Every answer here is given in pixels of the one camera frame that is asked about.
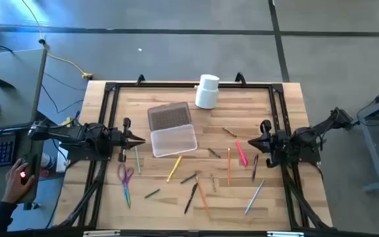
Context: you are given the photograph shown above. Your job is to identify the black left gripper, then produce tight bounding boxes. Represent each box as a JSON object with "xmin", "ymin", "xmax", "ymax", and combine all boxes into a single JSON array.
[{"xmin": 109, "ymin": 117, "xmax": 146, "ymax": 163}]

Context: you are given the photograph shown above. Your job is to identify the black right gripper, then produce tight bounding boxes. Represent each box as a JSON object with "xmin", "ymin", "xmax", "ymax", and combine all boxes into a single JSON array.
[{"xmin": 247, "ymin": 120, "xmax": 286, "ymax": 169}]

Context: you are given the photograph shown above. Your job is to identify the pink highlighter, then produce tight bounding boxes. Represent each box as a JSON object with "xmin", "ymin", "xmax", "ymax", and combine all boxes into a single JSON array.
[{"xmin": 235, "ymin": 140, "xmax": 249, "ymax": 167}]

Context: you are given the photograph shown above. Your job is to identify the green pencil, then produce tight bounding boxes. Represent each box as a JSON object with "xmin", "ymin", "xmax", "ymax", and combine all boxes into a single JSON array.
[{"xmin": 134, "ymin": 146, "xmax": 142, "ymax": 175}]

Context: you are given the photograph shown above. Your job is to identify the dark purple pen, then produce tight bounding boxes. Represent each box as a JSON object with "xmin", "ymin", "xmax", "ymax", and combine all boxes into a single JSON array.
[{"xmin": 251, "ymin": 153, "xmax": 259, "ymax": 182}]

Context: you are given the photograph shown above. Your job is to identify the orange pencil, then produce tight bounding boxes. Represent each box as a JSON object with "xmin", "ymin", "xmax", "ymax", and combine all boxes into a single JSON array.
[
  {"xmin": 195, "ymin": 176, "xmax": 211, "ymax": 217},
  {"xmin": 226, "ymin": 147, "xmax": 232, "ymax": 186}
]

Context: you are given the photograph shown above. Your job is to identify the clear plastic supply box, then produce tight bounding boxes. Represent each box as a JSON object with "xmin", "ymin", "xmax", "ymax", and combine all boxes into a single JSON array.
[{"xmin": 147, "ymin": 101, "xmax": 199, "ymax": 158}]

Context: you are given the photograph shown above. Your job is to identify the purple and teal scissors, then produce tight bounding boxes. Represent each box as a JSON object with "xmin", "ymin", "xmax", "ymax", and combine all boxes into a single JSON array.
[{"xmin": 116, "ymin": 163, "xmax": 135, "ymax": 209}]

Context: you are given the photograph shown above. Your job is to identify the dark brown crayon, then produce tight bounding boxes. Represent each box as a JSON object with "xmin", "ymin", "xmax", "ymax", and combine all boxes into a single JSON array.
[{"xmin": 207, "ymin": 147, "xmax": 222, "ymax": 159}]

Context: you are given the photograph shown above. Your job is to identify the yellow highlighter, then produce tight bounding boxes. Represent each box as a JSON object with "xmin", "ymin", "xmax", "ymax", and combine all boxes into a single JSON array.
[{"xmin": 166, "ymin": 155, "xmax": 183, "ymax": 184}]

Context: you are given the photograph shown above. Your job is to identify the silver blue pen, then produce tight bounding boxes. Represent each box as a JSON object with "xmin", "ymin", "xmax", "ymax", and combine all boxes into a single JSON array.
[{"xmin": 244, "ymin": 179, "xmax": 266, "ymax": 216}]

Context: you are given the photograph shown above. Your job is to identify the dark green crayon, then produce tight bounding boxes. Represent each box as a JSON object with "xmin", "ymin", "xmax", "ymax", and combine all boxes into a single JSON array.
[
  {"xmin": 144, "ymin": 188, "xmax": 161, "ymax": 199},
  {"xmin": 180, "ymin": 172, "xmax": 198, "ymax": 184}
]

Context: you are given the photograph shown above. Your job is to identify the black pen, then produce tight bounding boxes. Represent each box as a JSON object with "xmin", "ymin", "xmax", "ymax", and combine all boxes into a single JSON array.
[{"xmin": 184, "ymin": 182, "xmax": 199, "ymax": 215}]

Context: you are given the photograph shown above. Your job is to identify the white cylindrical lamp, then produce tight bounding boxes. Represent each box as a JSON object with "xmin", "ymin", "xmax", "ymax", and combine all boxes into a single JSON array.
[{"xmin": 194, "ymin": 74, "xmax": 220, "ymax": 110}]

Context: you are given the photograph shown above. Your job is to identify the white can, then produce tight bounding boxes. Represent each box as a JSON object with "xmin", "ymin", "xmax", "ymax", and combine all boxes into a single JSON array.
[{"xmin": 40, "ymin": 153, "xmax": 56, "ymax": 171}]

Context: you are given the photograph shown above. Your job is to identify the black device with red light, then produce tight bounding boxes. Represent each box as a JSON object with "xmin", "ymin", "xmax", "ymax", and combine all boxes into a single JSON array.
[{"xmin": 20, "ymin": 153, "xmax": 39, "ymax": 202}]

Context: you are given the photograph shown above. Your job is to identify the person's hand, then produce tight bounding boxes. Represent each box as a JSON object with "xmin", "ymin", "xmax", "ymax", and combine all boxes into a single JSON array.
[{"xmin": 1, "ymin": 157, "xmax": 36, "ymax": 205}]

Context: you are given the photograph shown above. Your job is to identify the grey desk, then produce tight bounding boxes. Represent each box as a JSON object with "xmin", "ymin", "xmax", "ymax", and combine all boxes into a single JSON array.
[{"xmin": 0, "ymin": 48, "xmax": 48, "ymax": 211}]

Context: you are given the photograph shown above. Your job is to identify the black bar-shaped item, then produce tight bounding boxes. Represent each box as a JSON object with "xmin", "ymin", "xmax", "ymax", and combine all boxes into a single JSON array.
[{"xmin": 0, "ymin": 76, "xmax": 16, "ymax": 90}]

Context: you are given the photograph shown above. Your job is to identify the black metal table frame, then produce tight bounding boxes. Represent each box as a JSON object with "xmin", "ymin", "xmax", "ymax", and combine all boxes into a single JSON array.
[{"xmin": 56, "ymin": 80, "xmax": 334, "ymax": 231}]

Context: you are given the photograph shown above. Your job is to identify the yellow cable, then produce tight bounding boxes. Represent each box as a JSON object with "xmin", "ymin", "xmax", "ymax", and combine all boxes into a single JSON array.
[{"xmin": 20, "ymin": 0, "xmax": 94, "ymax": 80}]

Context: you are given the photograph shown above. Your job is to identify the silver metal bracket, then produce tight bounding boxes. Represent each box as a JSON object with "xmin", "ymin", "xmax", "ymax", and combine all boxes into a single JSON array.
[
  {"xmin": 83, "ymin": 230, "xmax": 121, "ymax": 237},
  {"xmin": 267, "ymin": 231, "xmax": 305, "ymax": 237}
]

